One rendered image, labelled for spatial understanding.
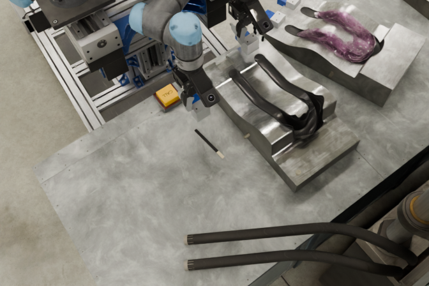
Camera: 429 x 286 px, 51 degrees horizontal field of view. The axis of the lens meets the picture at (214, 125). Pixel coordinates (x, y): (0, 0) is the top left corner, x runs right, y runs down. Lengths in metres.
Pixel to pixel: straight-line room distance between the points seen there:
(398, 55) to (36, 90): 1.95
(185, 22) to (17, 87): 1.85
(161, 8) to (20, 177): 1.57
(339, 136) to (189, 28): 0.63
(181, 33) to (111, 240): 0.66
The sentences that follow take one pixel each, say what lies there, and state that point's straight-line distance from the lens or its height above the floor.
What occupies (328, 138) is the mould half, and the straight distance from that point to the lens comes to 1.44.
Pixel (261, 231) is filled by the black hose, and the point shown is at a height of 0.88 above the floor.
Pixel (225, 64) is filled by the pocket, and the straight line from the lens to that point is 1.56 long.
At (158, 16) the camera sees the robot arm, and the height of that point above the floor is 1.28.
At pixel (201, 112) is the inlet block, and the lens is 1.35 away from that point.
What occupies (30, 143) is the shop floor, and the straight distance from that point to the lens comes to 2.59.
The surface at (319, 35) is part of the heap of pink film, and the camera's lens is 1.60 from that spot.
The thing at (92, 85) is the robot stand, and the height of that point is 0.21.
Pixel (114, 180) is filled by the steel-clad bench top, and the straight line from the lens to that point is 1.46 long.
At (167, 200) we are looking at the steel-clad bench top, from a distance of 1.40.
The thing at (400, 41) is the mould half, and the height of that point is 0.91.
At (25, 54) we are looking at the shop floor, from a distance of 2.95.
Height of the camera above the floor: 2.11
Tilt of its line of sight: 61 degrees down
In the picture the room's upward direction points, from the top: 4 degrees counter-clockwise
